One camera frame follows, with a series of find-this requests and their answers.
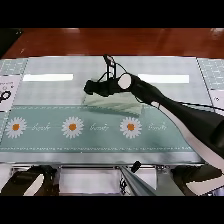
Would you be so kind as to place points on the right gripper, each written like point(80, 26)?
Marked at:
point(101, 87)

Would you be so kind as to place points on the silver frame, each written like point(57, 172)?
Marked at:
point(100, 178)

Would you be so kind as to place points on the pale green shirt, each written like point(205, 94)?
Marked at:
point(115, 102)

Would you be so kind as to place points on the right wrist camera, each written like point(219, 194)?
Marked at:
point(110, 66)

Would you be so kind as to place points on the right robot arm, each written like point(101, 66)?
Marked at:
point(200, 124)

